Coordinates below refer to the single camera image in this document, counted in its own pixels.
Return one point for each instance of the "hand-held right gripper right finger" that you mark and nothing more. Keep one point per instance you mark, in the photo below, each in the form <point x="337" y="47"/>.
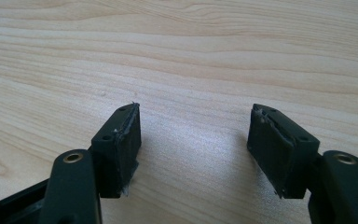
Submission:
<point x="279" y="152"/>

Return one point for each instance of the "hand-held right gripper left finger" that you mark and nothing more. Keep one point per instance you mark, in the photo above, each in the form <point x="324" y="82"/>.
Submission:
<point x="115" y="155"/>

